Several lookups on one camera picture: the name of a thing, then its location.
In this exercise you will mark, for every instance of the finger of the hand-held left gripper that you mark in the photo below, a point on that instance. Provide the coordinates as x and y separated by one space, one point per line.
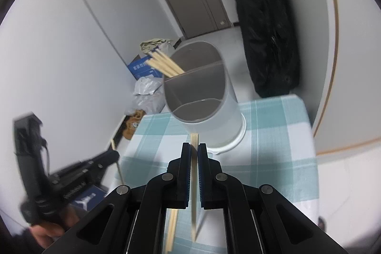
98 160
86 182

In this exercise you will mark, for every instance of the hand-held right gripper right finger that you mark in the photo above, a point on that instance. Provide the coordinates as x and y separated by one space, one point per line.
203 170

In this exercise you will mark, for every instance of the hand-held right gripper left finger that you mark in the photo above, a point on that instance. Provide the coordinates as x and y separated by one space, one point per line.
187 170

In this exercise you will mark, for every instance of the single wooden chopstick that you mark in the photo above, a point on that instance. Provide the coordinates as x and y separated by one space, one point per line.
172 227
194 212
119 167

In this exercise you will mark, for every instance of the grey white utensil holder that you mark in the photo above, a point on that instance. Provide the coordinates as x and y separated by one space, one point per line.
208 123

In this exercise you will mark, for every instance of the bunch of wooden chopsticks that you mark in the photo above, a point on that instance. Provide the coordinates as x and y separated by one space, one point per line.
166 65

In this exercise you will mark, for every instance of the person's left forearm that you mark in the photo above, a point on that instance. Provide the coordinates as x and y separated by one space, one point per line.
15 242

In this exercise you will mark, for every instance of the person's left hand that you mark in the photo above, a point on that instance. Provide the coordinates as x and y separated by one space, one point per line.
47 237

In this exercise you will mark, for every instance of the blue shoe box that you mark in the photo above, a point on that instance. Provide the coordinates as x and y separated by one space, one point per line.
89 197

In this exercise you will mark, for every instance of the teal checked tablecloth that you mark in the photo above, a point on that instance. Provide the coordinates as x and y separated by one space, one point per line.
268 152

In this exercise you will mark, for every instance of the silver plastic bag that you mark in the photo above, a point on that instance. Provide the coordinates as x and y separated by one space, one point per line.
147 93

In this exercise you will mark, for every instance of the blue cardboard box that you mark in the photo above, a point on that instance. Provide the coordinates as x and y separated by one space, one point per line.
140 68

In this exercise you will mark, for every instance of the beige crumpled cloth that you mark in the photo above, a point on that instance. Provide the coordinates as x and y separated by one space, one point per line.
153 44

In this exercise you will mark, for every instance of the black hanging jacket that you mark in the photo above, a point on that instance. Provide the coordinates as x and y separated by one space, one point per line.
268 33

